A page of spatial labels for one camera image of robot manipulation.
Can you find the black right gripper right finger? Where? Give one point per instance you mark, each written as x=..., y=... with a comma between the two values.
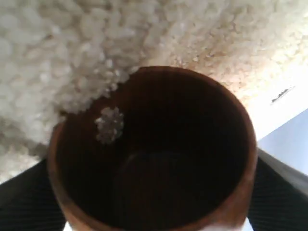
x=280, y=197

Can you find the metal plate of rice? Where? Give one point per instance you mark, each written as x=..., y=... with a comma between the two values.
x=58, y=56

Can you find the brown wooden cup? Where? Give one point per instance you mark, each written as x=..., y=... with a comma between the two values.
x=170, y=150

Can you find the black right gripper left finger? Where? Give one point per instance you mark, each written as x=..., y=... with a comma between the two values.
x=27, y=202

